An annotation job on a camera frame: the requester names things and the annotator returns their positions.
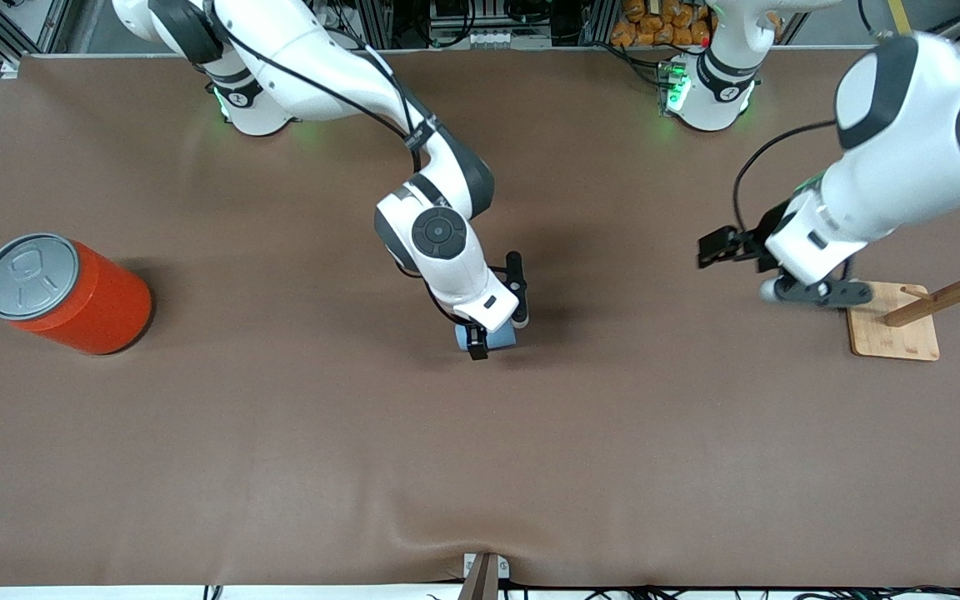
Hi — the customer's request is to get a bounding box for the wooden mug tree stand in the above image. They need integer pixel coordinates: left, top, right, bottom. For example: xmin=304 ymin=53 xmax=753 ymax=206
xmin=847 ymin=222 xmax=960 ymax=362

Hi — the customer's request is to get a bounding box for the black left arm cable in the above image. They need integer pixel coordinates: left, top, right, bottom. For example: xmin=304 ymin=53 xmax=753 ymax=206
xmin=732 ymin=119 xmax=839 ymax=236

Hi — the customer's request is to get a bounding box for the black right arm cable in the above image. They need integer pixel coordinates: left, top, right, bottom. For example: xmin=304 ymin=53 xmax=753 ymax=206
xmin=205 ymin=0 xmax=452 ymax=326

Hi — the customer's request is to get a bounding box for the red can grey lid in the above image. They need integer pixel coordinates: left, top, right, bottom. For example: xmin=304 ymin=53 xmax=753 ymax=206
xmin=0 ymin=232 xmax=153 ymax=357

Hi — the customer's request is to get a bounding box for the aluminium frame strut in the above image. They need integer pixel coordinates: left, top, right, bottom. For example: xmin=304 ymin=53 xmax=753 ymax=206
xmin=0 ymin=0 xmax=81 ymax=80

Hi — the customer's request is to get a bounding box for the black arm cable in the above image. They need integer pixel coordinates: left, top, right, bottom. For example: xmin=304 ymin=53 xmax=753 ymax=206
xmin=732 ymin=119 xmax=839 ymax=236
xmin=205 ymin=0 xmax=452 ymax=326

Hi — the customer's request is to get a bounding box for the small blue cup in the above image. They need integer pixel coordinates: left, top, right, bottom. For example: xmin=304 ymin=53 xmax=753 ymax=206
xmin=455 ymin=321 xmax=518 ymax=353

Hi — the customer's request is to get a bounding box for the brown table cover mat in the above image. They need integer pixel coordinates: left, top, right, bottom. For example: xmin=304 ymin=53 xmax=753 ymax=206
xmin=0 ymin=48 xmax=960 ymax=589

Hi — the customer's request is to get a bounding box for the orange snack bag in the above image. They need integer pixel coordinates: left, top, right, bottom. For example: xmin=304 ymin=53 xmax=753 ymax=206
xmin=611 ymin=0 xmax=713 ymax=48

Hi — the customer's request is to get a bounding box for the metal bracket with post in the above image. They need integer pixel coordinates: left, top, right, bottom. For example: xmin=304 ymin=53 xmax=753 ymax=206
xmin=457 ymin=552 xmax=511 ymax=600

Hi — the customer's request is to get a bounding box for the white power strip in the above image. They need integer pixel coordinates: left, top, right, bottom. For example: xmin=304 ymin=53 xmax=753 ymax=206
xmin=428 ymin=29 xmax=553 ymax=48

